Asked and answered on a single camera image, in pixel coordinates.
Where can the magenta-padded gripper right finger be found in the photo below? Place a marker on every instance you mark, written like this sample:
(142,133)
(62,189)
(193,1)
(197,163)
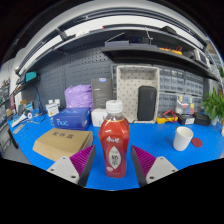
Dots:
(160,168)

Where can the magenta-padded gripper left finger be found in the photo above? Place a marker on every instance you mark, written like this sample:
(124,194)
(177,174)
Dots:
(63,168)

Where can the red drink bottle white cap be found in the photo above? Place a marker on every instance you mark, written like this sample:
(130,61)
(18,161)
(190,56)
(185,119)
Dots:
(114,140)

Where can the brown cardboard box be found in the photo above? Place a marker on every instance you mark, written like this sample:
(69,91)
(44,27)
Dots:
(60,142)

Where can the white cup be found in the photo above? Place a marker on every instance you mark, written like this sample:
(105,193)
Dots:
(182,139)

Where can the flat round red coaster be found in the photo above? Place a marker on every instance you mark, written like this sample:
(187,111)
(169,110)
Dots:
(197,142)

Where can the blue cardboard box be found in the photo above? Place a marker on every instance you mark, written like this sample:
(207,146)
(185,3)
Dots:
(71,119)

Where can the yellow multimeter with red leads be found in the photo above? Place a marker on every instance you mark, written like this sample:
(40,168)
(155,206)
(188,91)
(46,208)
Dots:
(166,118)

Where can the black box with white label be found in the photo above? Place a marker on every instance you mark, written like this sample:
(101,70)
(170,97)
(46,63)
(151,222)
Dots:
(185,119)

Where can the small white box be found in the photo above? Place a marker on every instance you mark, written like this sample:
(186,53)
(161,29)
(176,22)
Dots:
(97,118)

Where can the white socket block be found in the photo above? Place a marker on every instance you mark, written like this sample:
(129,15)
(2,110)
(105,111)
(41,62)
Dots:
(52,108)

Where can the flat black box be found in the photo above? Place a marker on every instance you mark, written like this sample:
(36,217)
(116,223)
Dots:
(202,119)

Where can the small clear drawer cabinet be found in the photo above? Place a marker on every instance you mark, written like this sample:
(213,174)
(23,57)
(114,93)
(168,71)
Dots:
(198,105)
(166,101)

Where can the drawer cabinet with coloured labels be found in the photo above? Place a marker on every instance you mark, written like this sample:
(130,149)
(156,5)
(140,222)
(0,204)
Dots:
(185,104)

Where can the white plant pot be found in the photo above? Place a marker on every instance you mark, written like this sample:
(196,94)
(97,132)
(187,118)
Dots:
(214,120)

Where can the purple plastic bag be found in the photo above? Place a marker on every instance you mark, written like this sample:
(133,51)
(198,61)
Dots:
(78,97)

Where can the white pegboard tray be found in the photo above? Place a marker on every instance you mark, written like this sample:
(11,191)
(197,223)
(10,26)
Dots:
(128,93)

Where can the dark grey upright box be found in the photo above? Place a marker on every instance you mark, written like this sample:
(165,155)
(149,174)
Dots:
(101,93)

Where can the green leafy plant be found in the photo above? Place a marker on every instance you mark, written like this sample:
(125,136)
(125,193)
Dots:
(215,103)

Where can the wide clear drawer cabinet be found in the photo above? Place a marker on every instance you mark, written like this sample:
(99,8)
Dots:
(171,80)

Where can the teal bin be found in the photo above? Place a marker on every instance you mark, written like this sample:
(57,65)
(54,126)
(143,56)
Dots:
(31,77)

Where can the black wall shelf unit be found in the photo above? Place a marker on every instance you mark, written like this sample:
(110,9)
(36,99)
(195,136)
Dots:
(140,53)

